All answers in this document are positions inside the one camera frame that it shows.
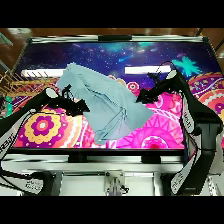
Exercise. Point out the yellow wooden rack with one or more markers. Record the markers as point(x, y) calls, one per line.
point(23, 85)

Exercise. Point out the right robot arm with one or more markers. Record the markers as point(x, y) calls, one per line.
point(206, 128)

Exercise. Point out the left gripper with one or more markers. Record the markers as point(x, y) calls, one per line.
point(77, 106)

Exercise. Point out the light blue shirt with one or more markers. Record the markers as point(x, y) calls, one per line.
point(106, 96)

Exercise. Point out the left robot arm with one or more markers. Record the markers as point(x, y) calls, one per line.
point(20, 115)

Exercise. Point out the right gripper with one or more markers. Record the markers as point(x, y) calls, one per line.
point(149, 94)

